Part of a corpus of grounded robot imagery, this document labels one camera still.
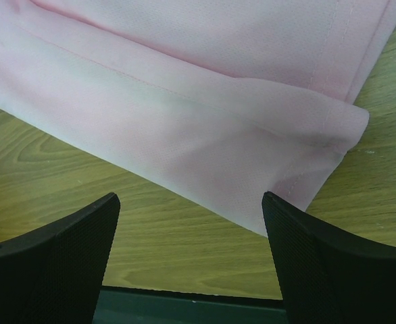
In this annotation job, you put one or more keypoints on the light pink t-shirt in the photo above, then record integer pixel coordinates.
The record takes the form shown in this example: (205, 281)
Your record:
(217, 101)

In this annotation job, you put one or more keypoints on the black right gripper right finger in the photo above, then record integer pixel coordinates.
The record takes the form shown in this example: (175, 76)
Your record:
(326, 274)

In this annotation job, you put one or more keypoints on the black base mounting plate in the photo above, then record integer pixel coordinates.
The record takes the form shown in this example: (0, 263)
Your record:
(132, 305)

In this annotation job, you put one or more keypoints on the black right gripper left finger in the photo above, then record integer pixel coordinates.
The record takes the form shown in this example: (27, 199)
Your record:
(53, 274)

